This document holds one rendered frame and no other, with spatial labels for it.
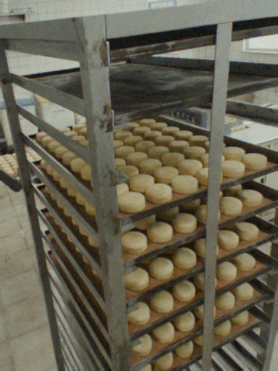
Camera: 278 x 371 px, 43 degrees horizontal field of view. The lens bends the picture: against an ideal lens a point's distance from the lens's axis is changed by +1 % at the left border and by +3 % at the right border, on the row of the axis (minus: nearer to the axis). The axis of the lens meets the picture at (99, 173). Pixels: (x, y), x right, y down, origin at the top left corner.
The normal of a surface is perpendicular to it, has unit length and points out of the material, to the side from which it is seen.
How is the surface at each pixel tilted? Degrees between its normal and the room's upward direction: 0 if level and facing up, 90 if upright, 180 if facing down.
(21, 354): 0
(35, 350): 0
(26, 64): 90
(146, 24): 90
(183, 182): 0
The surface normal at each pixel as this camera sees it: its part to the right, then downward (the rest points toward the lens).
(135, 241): -0.09, -0.91
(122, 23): 0.45, 0.33
